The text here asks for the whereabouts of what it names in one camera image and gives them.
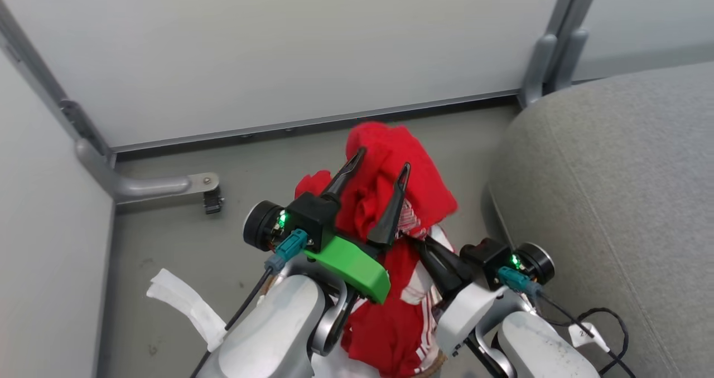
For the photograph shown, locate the woven basket with white liner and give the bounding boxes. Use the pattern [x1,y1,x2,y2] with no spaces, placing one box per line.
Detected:
[146,268,448,378]

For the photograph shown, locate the white cable tag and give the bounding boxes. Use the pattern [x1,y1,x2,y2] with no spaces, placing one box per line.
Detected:
[568,322,610,353]

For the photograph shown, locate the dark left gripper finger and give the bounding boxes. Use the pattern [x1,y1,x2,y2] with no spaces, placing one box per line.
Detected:
[366,162,412,249]
[321,147,367,204]

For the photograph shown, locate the red white-striped garment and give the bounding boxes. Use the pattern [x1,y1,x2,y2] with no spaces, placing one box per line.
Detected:
[340,200,457,378]

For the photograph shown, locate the red fleece garment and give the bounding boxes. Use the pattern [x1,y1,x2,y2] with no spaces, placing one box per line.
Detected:
[295,122,459,244]

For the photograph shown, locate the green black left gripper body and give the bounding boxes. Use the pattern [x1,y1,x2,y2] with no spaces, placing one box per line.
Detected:
[287,193,391,305]

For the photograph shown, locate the grey partition corner post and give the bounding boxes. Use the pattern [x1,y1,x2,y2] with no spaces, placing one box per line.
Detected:
[518,0,606,109]

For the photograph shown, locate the grey wall base rail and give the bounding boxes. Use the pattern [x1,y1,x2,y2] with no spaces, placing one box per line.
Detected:
[110,90,522,154]

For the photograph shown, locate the grey metal partition foot bracket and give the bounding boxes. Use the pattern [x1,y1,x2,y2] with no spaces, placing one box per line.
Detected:
[75,138,221,206]

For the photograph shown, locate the small black caster wheel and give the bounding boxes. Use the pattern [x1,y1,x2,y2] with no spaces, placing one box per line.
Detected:
[203,187,225,215]

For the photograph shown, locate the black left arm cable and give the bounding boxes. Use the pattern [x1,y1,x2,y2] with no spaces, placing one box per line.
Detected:
[190,229,310,378]

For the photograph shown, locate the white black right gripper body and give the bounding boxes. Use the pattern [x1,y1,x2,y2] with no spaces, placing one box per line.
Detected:
[435,239,514,357]

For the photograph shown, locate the grey fabric sofa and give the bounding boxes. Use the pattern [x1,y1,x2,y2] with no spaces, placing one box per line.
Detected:
[483,60,714,378]

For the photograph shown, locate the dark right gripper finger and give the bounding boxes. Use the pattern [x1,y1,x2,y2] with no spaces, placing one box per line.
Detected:
[417,243,458,299]
[416,238,474,287]

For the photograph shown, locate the grey partition frame bar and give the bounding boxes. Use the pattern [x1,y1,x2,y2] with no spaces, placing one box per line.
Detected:
[0,0,115,167]

